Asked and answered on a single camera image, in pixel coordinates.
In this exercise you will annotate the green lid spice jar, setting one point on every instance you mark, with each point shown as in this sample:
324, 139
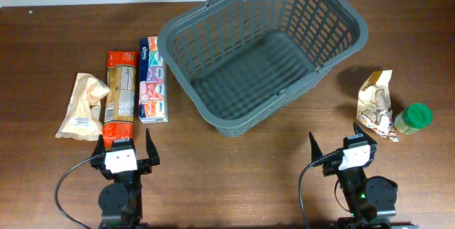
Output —
414, 118

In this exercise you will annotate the grey plastic shopping basket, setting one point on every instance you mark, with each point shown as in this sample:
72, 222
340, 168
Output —
240, 61

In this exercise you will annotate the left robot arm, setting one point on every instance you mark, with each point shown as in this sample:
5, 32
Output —
120, 201

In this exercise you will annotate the tan brown snack pouch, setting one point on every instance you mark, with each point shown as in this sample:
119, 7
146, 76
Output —
374, 107

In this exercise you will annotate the multicolour tissue pack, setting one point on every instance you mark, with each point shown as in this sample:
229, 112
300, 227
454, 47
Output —
152, 82

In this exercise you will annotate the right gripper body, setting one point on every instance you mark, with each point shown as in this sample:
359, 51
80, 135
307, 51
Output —
331, 168

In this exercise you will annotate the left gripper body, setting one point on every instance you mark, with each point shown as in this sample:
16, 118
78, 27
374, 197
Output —
143, 168

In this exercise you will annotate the pale orange bag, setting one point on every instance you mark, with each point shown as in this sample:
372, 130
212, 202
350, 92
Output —
82, 118

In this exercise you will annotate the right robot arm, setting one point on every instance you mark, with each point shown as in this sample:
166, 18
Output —
371, 201

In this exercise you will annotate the orange pasta package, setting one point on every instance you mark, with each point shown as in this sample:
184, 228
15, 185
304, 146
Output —
120, 102

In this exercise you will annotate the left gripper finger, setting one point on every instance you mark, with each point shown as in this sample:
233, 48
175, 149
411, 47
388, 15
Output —
150, 147
100, 147

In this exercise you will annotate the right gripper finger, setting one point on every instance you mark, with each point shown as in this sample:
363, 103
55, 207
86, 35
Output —
358, 130
316, 153

